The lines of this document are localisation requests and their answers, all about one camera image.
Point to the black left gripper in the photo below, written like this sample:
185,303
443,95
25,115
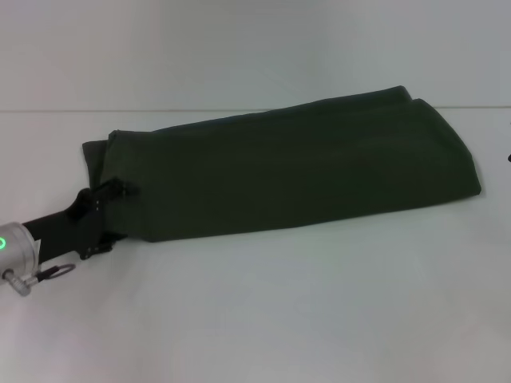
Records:
68,229

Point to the dark green shirt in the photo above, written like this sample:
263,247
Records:
279,171

